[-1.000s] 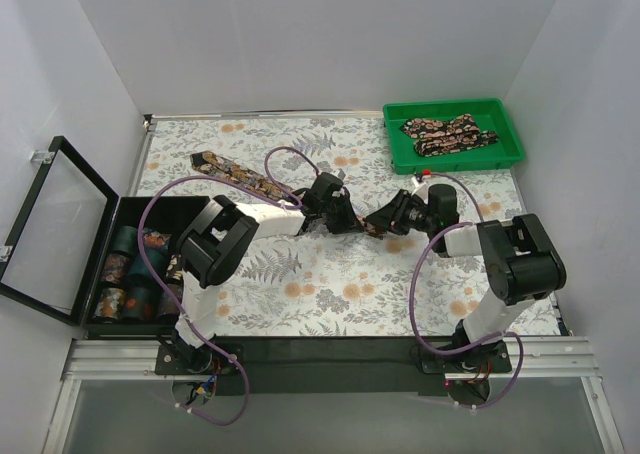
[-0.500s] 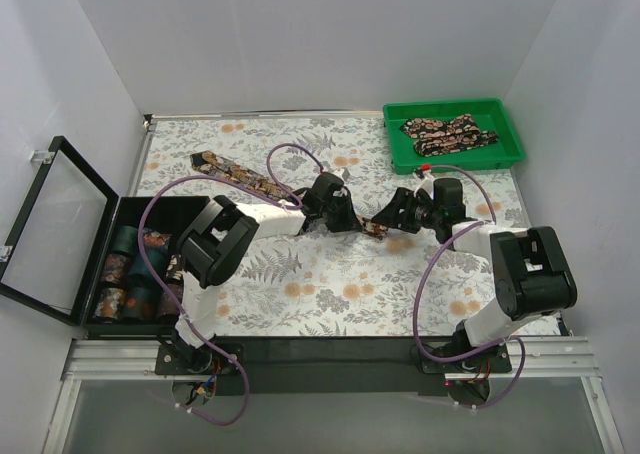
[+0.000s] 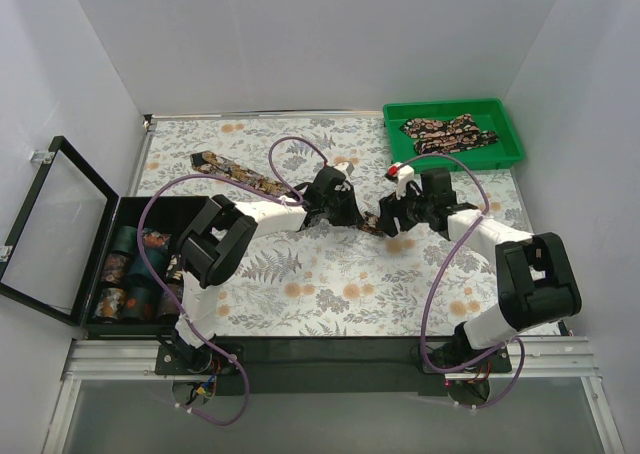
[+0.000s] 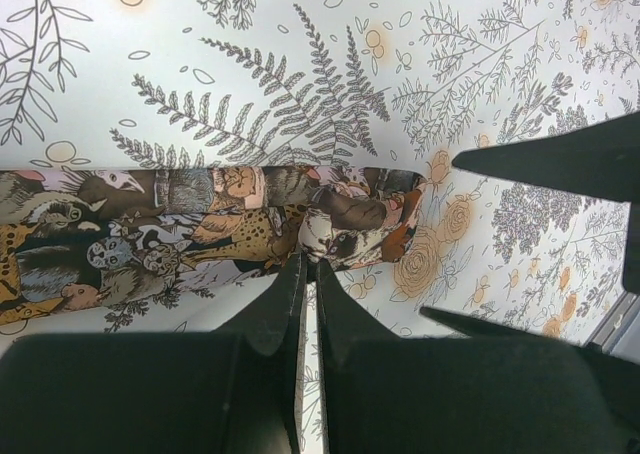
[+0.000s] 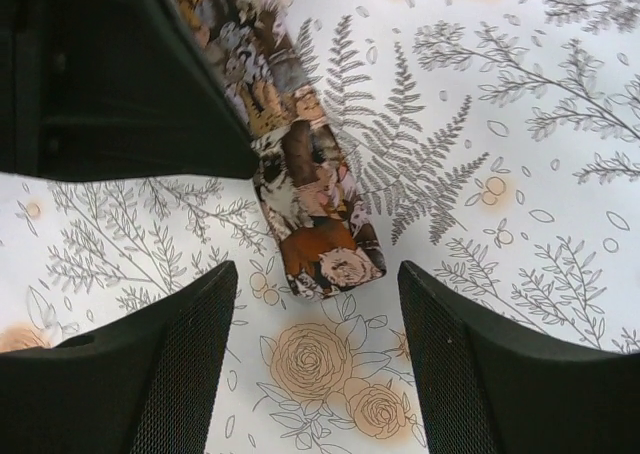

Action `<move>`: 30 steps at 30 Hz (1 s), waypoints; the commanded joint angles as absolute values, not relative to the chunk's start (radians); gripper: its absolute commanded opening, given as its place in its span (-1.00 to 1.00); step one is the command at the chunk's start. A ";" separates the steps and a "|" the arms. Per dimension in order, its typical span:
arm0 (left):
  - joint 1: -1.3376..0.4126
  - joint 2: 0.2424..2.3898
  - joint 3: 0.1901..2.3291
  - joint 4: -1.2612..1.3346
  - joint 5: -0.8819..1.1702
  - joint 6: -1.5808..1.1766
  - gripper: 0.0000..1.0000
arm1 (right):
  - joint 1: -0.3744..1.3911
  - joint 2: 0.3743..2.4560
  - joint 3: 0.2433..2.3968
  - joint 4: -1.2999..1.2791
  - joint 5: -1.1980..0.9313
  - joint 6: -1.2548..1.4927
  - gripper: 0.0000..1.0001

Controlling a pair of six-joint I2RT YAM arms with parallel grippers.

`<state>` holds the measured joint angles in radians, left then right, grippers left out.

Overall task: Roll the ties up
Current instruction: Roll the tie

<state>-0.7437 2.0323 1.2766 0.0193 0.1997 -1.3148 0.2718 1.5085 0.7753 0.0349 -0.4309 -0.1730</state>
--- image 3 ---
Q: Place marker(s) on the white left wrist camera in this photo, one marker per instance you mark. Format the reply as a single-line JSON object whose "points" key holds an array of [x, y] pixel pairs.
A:
{"points": [[345, 167]]}

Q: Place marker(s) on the brown pattern rolled tie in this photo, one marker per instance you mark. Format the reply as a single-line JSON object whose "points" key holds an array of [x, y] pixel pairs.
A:
{"points": [[167, 311]]}

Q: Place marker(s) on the floral tie in tray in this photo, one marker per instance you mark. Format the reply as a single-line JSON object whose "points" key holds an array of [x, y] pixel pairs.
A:
{"points": [[460, 134]]}

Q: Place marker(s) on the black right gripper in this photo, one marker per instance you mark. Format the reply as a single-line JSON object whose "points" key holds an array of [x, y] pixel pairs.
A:
{"points": [[393, 214]]}

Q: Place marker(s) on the floral patterned table mat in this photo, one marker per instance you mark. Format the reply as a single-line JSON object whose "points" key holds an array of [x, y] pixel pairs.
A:
{"points": [[326, 280]]}

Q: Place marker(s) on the aluminium frame rail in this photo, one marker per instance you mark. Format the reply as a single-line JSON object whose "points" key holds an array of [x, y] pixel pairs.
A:
{"points": [[546, 357]]}

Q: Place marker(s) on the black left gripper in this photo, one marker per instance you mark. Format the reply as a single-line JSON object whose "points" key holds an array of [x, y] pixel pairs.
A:
{"points": [[345, 209]]}

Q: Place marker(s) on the pink floral rolled tie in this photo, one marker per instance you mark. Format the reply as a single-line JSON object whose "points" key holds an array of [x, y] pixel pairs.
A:
{"points": [[115, 268]]}

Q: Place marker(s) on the orange dot rolled tie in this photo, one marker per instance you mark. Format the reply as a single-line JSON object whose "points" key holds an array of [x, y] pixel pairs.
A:
{"points": [[139, 305]]}

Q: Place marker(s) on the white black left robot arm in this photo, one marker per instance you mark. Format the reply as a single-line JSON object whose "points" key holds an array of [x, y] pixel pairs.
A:
{"points": [[214, 243]]}

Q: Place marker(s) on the black display box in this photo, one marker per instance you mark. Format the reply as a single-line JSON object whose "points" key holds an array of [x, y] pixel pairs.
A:
{"points": [[52, 258]]}

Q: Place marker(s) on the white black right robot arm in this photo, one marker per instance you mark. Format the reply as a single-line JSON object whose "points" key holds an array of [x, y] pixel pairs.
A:
{"points": [[535, 281]]}

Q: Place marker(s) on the cat print brown tie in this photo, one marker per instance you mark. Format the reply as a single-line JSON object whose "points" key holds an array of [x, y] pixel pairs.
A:
{"points": [[207, 162]]}

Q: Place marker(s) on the orange floral rolled tie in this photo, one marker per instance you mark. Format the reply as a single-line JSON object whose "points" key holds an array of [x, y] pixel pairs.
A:
{"points": [[155, 240]]}

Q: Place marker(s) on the hexagon pattern rolled tie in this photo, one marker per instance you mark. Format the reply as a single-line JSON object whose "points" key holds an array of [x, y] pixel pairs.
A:
{"points": [[110, 304]]}

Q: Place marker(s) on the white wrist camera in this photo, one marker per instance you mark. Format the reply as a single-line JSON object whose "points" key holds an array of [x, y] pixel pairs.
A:
{"points": [[345, 167], [402, 174]]}

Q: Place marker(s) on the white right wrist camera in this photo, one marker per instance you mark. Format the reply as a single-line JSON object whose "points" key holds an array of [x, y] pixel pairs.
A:
{"points": [[402, 174]]}

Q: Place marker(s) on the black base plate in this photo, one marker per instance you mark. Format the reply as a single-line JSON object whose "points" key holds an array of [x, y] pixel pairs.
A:
{"points": [[305, 365]]}

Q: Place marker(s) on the white floral rolled tie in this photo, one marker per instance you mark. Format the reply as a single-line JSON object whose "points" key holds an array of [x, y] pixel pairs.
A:
{"points": [[174, 273]]}

